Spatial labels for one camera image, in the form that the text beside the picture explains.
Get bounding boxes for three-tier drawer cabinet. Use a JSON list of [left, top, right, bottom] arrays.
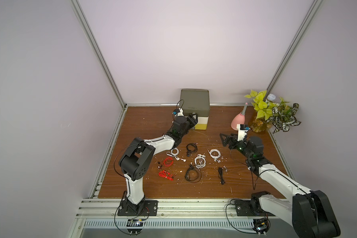
[[180, 89, 210, 117]]

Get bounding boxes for potted green plant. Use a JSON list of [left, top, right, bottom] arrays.
[[245, 90, 301, 133]]

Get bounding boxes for red earphones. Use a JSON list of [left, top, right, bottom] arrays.
[[158, 170, 176, 181], [158, 156, 174, 169]]

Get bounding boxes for white earphones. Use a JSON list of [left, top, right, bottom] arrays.
[[194, 154, 206, 169], [166, 148, 186, 162], [208, 149, 221, 163]]

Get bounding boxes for red earphones upper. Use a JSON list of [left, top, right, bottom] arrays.
[[158, 156, 174, 169]]

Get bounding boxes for aluminium mounting rail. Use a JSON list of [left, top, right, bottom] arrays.
[[75, 198, 298, 220]]

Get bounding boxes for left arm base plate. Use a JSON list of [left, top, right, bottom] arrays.
[[117, 199, 158, 217]]

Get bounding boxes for left controller board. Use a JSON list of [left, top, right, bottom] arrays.
[[126, 219, 144, 236]]

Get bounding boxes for black earphones bottom centre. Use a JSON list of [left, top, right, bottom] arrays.
[[184, 164, 202, 183]]

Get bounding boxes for black earphones top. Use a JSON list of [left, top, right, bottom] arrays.
[[186, 143, 198, 157]]

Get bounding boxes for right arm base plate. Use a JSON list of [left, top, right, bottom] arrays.
[[230, 199, 274, 217]]

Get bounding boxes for black earphones right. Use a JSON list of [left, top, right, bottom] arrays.
[[218, 166, 228, 185]]

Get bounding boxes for red earphones lower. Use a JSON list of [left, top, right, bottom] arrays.
[[158, 170, 176, 181]]

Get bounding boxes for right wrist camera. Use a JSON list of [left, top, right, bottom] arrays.
[[237, 124, 250, 141]]

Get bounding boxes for cream middle drawer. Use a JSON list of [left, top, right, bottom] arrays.
[[197, 117, 209, 125]]

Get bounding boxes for pink vase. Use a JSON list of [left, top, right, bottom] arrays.
[[231, 103, 248, 131]]

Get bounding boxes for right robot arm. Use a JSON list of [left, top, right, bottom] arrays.
[[220, 134, 341, 238]]

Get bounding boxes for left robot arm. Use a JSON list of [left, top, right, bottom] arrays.
[[119, 113, 198, 210]]

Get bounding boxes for black earphones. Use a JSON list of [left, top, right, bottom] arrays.
[[184, 164, 202, 183], [186, 143, 198, 157], [218, 166, 228, 185]]

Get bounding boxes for controller board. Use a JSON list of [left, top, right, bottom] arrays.
[[252, 218, 271, 236], [126, 219, 144, 236]]

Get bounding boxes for right controller board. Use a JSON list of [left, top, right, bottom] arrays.
[[252, 218, 271, 236]]

